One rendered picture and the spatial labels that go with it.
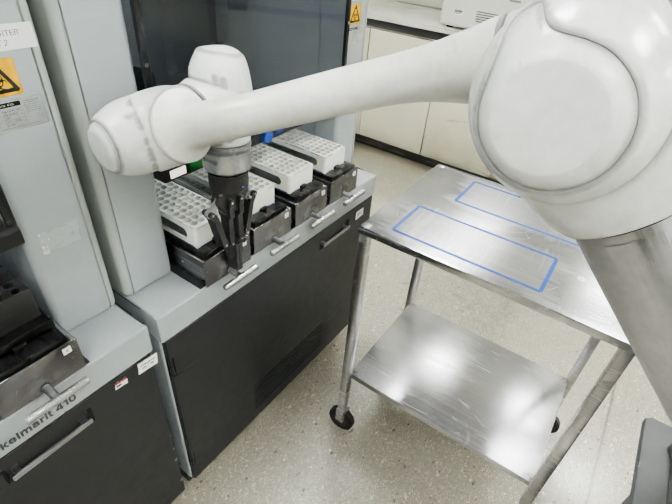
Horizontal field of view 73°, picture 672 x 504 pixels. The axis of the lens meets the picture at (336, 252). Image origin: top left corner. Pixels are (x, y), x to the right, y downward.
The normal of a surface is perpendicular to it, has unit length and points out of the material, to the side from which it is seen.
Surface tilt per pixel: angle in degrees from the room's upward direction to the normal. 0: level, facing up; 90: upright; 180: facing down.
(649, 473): 0
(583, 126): 86
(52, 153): 90
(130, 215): 90
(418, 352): 0
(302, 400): 0
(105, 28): 90
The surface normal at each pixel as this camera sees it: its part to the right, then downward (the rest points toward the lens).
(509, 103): -0.51, 0.43
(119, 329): 0.07, -0.80
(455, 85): -0.54, 0.72
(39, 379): 0.81, 0.39
